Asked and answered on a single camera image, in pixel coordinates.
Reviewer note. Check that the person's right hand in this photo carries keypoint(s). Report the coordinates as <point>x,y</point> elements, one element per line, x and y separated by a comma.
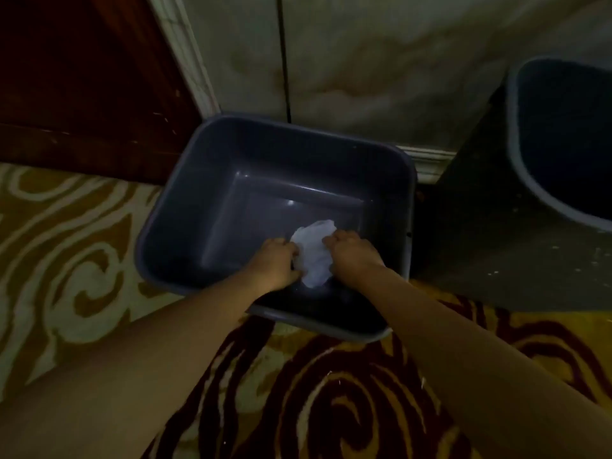
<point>354,258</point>

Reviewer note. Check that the person's left hand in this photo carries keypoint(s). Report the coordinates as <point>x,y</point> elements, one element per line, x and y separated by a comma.
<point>275,265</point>

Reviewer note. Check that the white wet cloth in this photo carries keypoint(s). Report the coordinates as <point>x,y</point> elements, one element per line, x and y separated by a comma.
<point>313,248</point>

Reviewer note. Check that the grey plastic trash bin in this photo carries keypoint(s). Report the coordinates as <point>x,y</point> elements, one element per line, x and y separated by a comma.
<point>478,234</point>

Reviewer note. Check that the person's right forearm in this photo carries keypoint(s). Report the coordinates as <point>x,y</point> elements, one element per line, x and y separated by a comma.
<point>478,377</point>

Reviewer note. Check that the blue-grey square plastic basin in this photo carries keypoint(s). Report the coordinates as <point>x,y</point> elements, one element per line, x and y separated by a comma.
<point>201,210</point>

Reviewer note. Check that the white moulded baseboard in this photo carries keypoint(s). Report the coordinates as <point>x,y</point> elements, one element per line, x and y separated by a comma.
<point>428,162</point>

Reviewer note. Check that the dark brown wooden door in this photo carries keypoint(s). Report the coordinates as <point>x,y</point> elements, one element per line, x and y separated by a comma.
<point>81,76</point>

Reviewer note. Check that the white door frame trim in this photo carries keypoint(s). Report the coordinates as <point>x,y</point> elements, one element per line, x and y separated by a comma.
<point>184,47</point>

